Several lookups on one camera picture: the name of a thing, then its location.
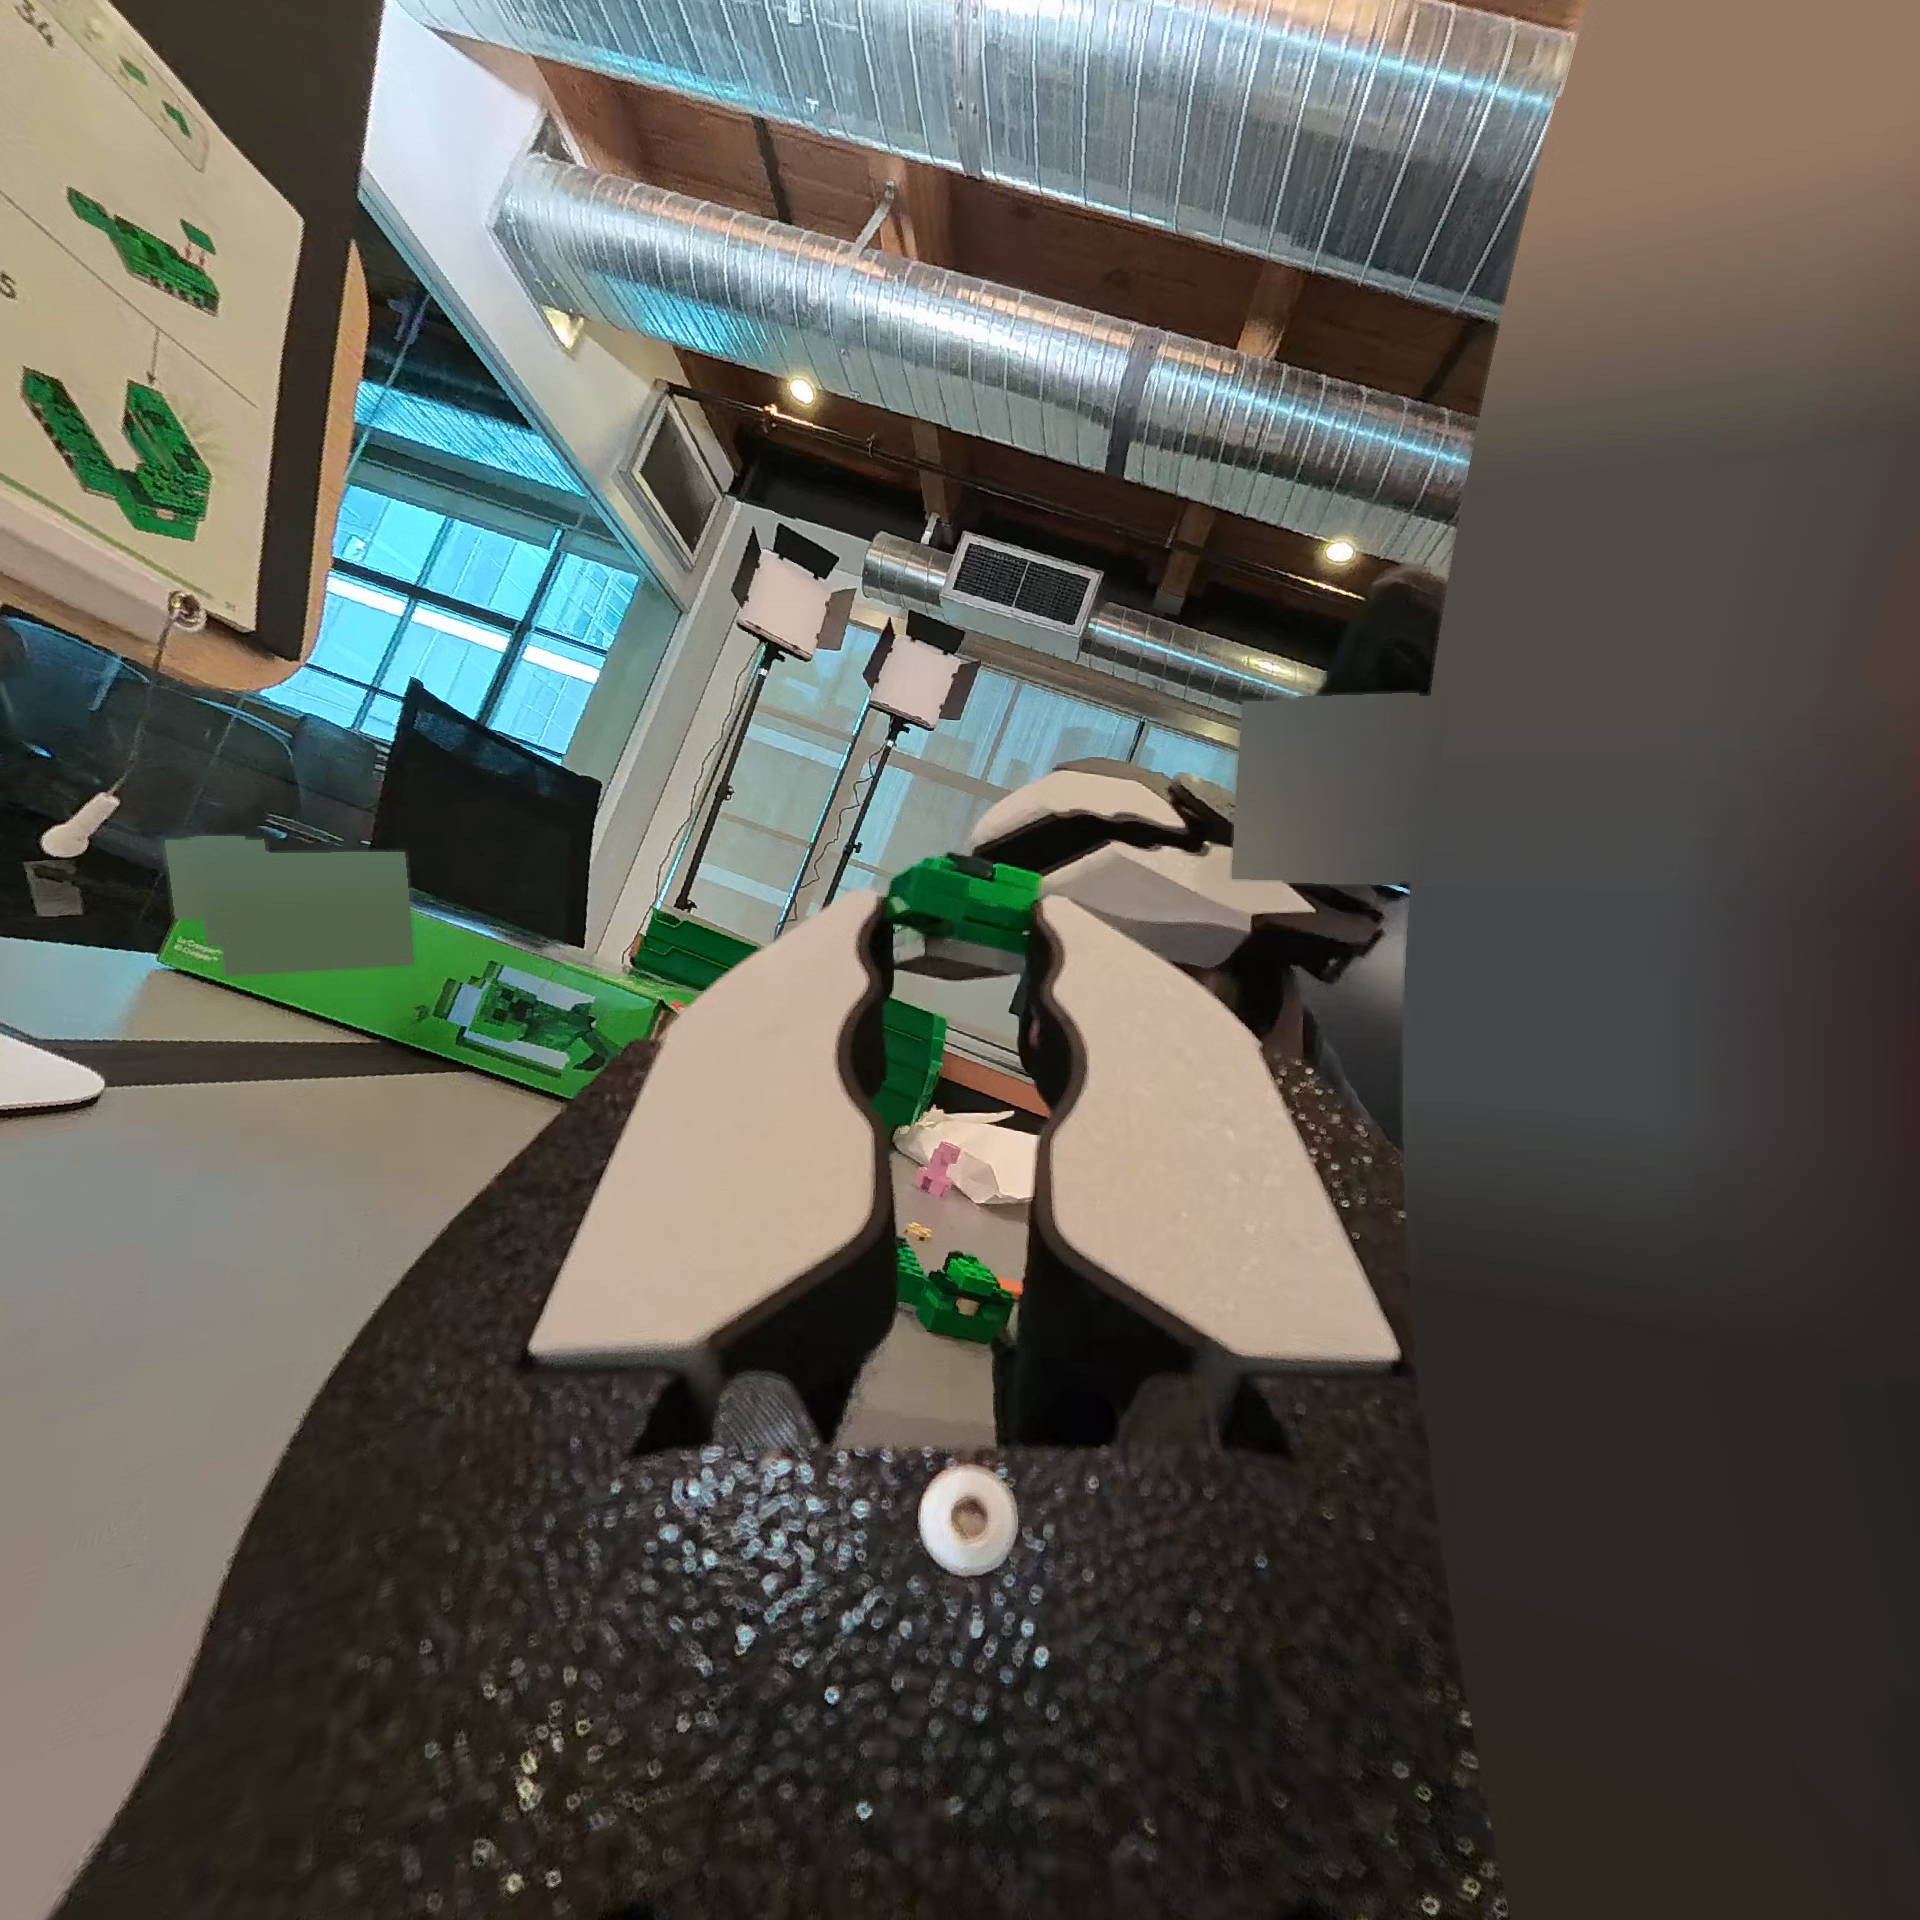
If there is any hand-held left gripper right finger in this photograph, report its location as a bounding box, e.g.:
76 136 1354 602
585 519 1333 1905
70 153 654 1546
1002 895 1409 1453

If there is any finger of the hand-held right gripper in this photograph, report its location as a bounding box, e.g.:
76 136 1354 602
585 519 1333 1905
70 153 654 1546
969 760 1204 864
1046 837 1310 994

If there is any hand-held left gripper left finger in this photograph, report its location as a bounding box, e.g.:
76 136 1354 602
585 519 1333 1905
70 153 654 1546
525 892 905 1453

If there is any green and grey brick assembly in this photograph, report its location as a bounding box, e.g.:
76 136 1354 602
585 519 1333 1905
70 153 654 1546
882 856 1046 986

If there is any grey desk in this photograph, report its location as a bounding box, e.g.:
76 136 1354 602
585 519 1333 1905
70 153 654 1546
0 938 1052 1920

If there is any small studio light on stand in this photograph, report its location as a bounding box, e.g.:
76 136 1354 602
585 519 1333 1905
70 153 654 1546
813 610 986 912

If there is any white plastic bag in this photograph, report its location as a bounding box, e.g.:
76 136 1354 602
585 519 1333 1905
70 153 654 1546
893 1105 1039 1207

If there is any small green brick assembly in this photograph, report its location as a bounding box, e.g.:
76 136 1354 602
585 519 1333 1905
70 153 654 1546
895 1237 1025 1343

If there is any green toy box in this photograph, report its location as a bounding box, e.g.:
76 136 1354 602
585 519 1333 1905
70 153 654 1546
156 896 673 1077

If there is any large studio light on stand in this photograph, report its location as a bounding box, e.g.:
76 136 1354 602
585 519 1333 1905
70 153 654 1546
673 524 859 922

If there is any white stand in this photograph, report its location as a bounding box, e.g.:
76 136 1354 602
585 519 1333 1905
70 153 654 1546
0 1019 107 1120

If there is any brick instruction booklet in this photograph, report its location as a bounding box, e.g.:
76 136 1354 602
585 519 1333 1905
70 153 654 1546
0 0 309 636

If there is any thin silver ventilation duct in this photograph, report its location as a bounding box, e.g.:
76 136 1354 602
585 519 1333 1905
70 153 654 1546
862 528 1331 701

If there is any white duct vent grille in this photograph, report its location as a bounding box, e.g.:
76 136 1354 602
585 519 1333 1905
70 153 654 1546
945 528 1106 640

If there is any medium silver ventilation duct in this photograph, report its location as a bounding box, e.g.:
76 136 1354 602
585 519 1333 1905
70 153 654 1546
494 156 1482 531

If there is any white wall vent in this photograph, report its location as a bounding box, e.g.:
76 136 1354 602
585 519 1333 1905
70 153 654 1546
621 400 725 563

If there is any largest silver ventilation duct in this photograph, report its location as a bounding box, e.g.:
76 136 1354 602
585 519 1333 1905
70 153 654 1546
393 0 1580 320

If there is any white tag on cord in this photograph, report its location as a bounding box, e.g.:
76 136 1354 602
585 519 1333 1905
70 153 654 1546
39 591 207 863

